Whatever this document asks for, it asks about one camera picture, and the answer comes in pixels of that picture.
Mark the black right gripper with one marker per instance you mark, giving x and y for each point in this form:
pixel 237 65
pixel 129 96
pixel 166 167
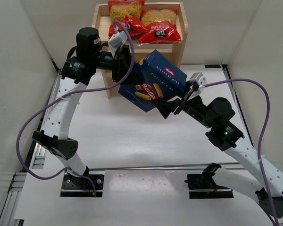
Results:
pixel 180 106

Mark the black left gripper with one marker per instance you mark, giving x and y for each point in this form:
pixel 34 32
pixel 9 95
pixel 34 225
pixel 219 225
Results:
pixel 119 65

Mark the blue Barilla rigatoni box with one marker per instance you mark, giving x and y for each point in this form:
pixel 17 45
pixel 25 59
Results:
pixel 159 79

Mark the red fusilli pasta bag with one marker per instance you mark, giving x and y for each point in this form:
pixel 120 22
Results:
pixel 161 27
pixel 128 12

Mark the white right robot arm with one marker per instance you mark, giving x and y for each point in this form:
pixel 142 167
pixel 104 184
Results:
pixel 266 188

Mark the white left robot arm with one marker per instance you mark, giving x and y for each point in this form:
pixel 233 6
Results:
pixel 81 64

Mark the wooden three-tier shelf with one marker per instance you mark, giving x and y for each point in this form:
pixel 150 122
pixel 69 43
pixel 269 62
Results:
pixel 173 52

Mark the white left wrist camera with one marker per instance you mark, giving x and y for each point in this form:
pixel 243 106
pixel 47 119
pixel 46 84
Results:
pixel 117 40

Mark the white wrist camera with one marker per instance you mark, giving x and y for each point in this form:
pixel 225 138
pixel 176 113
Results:
pixel 117 40
pixel 196 84

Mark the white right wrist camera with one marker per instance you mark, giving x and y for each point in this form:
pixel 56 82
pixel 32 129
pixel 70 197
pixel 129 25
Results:
pixel 196 84

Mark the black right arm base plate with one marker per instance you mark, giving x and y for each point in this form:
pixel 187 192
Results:
pixel 202 187

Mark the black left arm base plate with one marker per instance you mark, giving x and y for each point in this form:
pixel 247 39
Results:
pixel 79 187

